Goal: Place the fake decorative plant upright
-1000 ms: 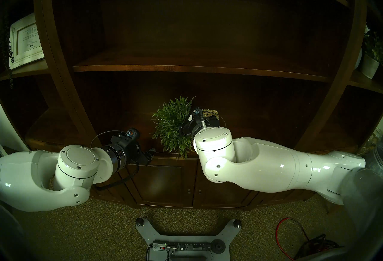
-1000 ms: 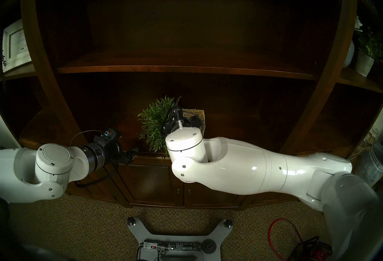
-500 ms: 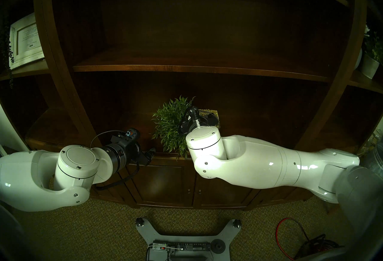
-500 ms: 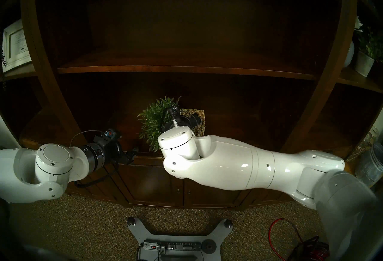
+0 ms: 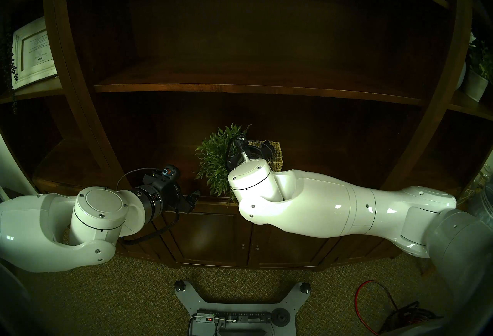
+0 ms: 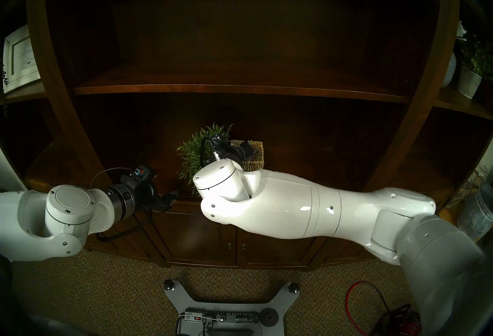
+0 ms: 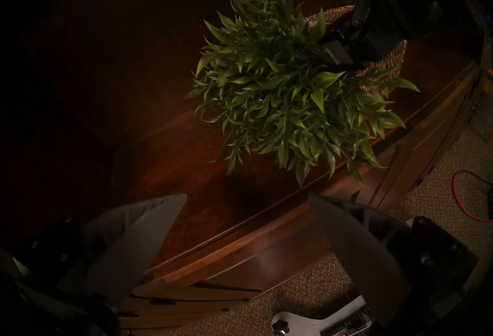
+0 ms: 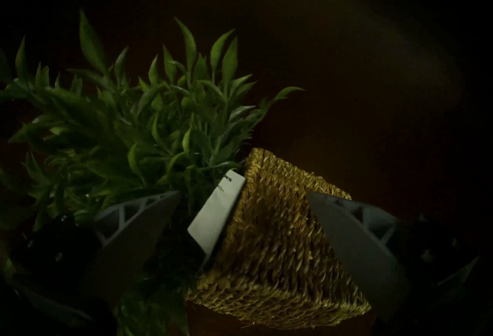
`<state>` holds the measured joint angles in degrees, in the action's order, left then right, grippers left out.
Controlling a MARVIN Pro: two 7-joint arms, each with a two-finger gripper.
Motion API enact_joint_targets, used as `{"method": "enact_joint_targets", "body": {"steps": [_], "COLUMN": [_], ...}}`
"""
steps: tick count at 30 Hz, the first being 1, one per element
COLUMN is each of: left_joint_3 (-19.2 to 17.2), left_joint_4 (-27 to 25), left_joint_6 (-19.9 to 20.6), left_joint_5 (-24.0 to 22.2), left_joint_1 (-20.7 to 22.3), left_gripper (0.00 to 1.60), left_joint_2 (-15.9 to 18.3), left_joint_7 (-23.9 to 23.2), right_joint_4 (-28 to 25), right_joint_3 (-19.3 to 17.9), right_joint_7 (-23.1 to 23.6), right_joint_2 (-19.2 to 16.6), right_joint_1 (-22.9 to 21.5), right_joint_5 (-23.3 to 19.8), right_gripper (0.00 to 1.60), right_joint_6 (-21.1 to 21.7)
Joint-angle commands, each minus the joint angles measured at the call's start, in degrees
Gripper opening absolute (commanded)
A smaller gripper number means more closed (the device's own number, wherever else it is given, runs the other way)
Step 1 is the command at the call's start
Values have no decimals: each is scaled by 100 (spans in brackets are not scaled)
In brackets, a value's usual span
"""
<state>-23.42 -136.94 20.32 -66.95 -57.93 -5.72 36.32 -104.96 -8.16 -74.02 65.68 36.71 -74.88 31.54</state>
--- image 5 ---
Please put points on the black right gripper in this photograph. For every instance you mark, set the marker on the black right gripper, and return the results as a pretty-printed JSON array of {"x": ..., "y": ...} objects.
[{"x": 265, "y": 152}]

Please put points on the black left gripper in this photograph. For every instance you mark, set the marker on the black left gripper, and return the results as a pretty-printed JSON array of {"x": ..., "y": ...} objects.
[{"x": 169, "y": 200}]

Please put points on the fake plant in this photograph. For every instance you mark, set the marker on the fake plant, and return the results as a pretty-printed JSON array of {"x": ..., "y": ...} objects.
[{"x": 215, "y": 162}]

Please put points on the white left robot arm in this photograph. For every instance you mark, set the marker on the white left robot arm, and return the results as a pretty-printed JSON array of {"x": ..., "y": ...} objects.
[{"x": 38, "y": 223}]

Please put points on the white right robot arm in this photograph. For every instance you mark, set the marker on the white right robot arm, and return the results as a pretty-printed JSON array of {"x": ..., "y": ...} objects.
[{"x": 327, "y": 204}]

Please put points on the green plant in white pot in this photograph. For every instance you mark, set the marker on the green plant in white pot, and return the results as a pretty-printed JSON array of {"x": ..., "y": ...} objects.
[{"x": 475, "y": 85}]

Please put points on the dark hanging bead plant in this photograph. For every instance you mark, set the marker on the dark hanging bead plant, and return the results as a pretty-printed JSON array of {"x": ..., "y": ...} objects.
[{"x": 14, "y": 69}]

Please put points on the wooden cabinet door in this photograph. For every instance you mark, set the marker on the wooden cabinet door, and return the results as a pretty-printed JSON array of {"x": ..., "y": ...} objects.
[
  {"x": 277, "y": 252},
  {"x": 208, "y": 239}
]

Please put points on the dark wooden bookcase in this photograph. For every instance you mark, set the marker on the dark wooden bookcase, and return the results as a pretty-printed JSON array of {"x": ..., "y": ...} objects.
[{"x": 246, "y": 89}]

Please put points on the black star knob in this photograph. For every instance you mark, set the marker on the black star knob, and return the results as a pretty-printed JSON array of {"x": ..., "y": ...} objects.
[
  {"x": 180, "y": 285},
  {"x": 305, "y": 287}
]

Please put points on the grey power strip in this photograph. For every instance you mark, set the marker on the grey power strip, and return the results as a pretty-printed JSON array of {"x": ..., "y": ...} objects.
[{"x": 238, "y": 317}]

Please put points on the black round disc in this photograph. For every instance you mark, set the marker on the black round disc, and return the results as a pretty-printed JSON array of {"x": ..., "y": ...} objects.
[{"x": 281, "y": 318}]

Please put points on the white wooden chair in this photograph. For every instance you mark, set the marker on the white wooden chair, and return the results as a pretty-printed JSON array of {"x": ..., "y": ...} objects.
[{"x": 17, "y": 169}]

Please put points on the small white ceramic vase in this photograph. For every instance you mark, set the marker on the small white ceramic vase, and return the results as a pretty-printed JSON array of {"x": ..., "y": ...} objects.
[{"x": 461, "y": 77}]

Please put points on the white framed certificate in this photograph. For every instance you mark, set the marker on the white framed certificate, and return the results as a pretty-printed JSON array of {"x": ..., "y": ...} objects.
[{"x": 34, "y": 54}]

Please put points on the grey translucent jar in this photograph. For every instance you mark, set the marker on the grey translucent jar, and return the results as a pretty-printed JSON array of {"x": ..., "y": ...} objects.
[{"x": 483, "y": 204}]

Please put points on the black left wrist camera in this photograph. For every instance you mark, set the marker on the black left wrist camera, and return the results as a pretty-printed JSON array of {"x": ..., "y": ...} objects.
[{"x": 169, "y": 174}]

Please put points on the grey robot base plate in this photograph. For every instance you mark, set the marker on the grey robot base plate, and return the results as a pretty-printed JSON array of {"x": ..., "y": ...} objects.
[{"x": 246, "y": 310}]

